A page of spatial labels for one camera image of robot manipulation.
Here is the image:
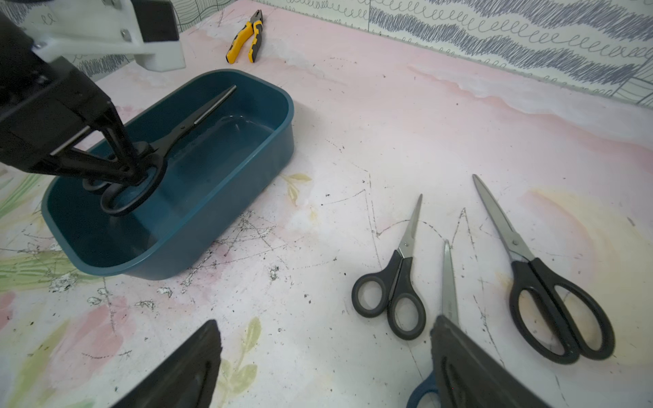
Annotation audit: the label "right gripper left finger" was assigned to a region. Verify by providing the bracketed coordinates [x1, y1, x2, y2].
[114, 320, 222, 408]

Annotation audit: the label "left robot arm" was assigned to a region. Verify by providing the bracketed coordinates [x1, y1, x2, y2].
[1, 15, 146, 185]

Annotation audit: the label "yellow black pliers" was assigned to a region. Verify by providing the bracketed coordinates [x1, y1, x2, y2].
[225, 10, 264, 64]

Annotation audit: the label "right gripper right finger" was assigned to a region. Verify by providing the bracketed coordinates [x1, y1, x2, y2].
[430, 314, 548, 408]

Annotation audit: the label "teal plastic storage box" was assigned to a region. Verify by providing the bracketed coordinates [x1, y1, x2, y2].
[42, 69, 294, 281]

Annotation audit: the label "large black handled scissors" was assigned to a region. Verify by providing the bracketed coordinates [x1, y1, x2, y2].
[473, 174, 616, 365]

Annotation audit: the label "small black handled scissors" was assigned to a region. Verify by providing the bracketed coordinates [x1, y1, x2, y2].
[351, 194, 427, 341]

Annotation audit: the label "blue handled scissors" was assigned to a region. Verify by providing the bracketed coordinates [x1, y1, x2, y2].
[406, 241, 459, 408]

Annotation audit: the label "all-black scissors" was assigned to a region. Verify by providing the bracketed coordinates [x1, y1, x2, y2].
[83, 85, 237, 217]

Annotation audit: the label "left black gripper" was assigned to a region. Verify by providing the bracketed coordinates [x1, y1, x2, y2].
[1, 16, 145, 185]

